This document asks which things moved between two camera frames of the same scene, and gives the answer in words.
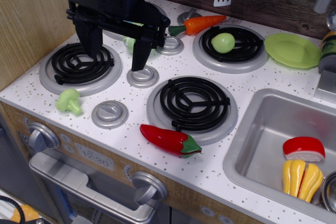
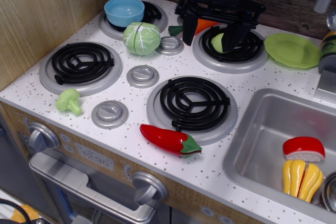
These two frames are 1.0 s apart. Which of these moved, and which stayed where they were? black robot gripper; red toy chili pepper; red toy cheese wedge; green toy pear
Moved: black robot gripper
Stayed: red toy cheese wedge; red toy chili pepper; green toy pear
